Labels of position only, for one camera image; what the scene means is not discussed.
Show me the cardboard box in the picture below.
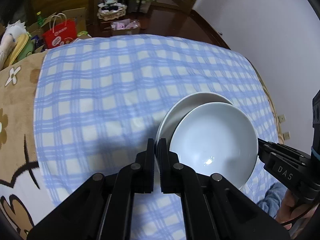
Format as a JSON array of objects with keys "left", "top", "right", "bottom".
[{"left": 60, "top": 8, "right": 88, "bottom": 39}]

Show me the lace trimmed basket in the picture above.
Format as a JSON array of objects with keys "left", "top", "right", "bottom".
[{"left": 97, "top": 0, "right": 128, "bottom": 20}]

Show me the person's right hand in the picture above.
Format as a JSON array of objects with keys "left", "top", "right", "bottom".
[{"left": 277, "top": 189, "right": 315, "bottom": 230}]

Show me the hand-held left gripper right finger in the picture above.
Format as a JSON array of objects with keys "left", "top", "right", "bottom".
[{"left": 159, "top": 138, "right": 288, "bottom": 240}]

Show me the yellow green bag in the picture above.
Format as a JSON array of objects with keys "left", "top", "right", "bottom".
[{"left": 5, "top": 34, "right": 34, "bottom": 65}]

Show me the cherry plate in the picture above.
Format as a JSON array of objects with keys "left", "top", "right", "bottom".
[{"left": 155, "top": 92, "right": 234, "bottom": 155}]

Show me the blue denim clothing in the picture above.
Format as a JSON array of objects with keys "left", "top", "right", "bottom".
[{"left": 257, "top": 182, "right": 288, "bottom": 219}]

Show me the white haired plush doll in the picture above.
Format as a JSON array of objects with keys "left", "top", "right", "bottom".
[{"left": 0, "top": 21, "right": 27, "bottom": 69}]

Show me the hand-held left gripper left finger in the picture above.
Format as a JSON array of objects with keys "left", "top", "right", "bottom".
[{"left": 26, "top": 138, "right": 155, "bottom": 240}]

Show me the small red patterned bowl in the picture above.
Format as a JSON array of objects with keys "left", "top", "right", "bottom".
[{"left": 169, "top": 102, "right": 259, "bottom": 191}]

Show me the red paper bag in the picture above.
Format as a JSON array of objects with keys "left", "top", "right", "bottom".
[{"left": 41, "top": 14, "right": 77, "bottom": 50}]

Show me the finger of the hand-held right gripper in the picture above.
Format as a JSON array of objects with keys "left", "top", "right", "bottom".
[{"left": 257, "top": 137, "right": 312, "bottom": 162}]

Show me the blue plaid cloth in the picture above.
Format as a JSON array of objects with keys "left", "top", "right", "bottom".
[{"left": 34, "top": 34, "right": 280, "bottom": 240}]

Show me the low box of pink packets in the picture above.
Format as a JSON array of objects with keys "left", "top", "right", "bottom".
[{"left": 111, "top": 19, "right": 141, "bottom": 36}]

